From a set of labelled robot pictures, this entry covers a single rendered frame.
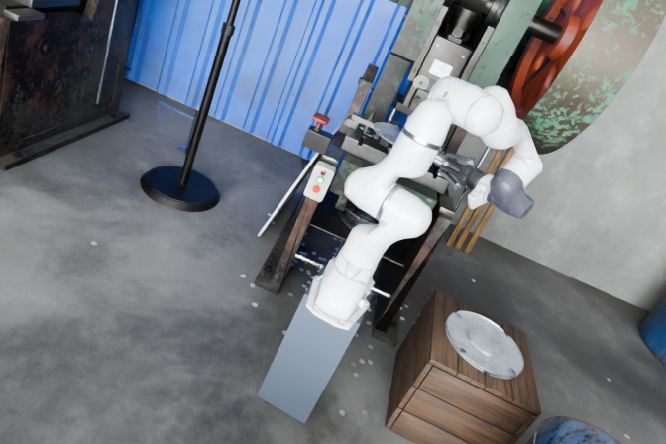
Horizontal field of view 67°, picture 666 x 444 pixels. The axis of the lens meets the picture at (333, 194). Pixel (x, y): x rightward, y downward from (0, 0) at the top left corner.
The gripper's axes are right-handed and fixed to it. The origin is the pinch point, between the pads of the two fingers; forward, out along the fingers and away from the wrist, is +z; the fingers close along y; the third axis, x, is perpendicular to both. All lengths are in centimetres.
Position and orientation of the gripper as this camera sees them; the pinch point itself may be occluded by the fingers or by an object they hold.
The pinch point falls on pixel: (435, 157)
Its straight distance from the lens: 185.9
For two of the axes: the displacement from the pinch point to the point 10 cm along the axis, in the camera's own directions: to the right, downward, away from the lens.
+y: 3.3, -8.7, -3.7
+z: -6.4, -4.9, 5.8
